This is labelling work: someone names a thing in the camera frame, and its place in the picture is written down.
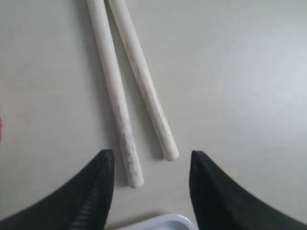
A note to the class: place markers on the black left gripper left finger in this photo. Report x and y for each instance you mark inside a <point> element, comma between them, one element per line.
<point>82,203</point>

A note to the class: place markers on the white plastic tray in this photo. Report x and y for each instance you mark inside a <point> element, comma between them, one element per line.
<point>163,222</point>

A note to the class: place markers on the small red drum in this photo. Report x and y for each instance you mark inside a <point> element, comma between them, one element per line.
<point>1,128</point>

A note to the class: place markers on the white wooden drumstick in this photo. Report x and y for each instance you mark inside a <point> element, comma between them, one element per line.
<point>143,78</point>
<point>107,53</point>

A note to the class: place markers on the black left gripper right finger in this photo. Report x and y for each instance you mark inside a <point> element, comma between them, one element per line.
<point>220,203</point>

